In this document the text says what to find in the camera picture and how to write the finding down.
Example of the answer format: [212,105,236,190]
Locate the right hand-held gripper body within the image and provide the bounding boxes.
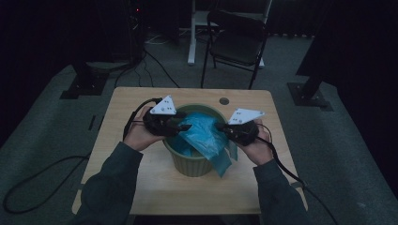
[223,108,267,147]

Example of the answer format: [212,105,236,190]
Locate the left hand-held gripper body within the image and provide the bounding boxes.
[143,95,181,138]

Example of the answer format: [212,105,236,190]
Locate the blue plastic bag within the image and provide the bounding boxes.
[170,112,239,178]

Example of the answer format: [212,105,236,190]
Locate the green ribbed plastic bin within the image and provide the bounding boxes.
[162,103,231,178]

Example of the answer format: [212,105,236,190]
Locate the person's right hand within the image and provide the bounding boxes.
[237,119,277,167]

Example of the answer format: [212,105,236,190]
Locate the person's left hand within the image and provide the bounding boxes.
[123,106,164,153]

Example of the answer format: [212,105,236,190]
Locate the black stand with square base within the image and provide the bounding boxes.
[286,55,334,113]
[59,60,130,100]

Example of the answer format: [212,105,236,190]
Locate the black folding chair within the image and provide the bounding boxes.
[200,8,270,91]

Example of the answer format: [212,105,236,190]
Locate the dark equipment rack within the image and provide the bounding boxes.
[123,0,148,64]

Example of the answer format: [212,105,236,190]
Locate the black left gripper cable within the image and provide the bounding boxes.
[2,97,163,216]

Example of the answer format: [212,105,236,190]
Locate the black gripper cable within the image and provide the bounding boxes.
[2,97,163,216]
[257,123,341,225]

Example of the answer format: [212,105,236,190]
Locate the black floor cables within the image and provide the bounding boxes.
[114,50,181,89]

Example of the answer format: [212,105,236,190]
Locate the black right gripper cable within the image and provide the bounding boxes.
[257,123,341,225]

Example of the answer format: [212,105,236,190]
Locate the white desk frame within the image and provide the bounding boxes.
[187,0,273,68]

